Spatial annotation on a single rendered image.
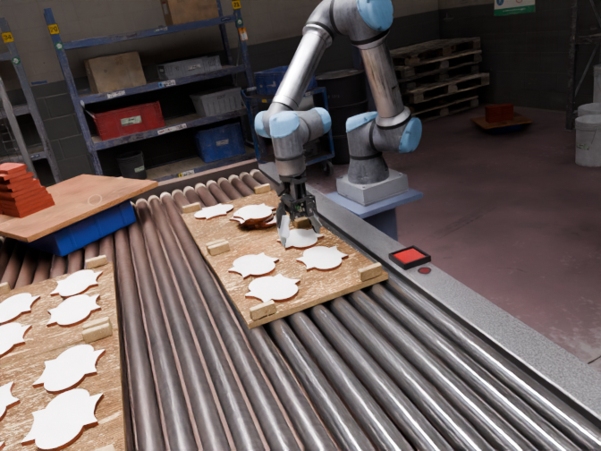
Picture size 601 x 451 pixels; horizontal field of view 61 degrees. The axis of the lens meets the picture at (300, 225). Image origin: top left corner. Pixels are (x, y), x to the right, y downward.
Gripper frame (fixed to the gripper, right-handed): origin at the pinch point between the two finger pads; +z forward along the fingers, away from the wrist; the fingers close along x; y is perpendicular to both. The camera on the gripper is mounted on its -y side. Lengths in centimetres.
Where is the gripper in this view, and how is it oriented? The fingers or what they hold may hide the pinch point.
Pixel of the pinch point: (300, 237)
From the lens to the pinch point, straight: 143.7
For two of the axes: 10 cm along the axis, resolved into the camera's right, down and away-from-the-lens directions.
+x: 9.1, -2.9, 3.0
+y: 3.9, 3.4, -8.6
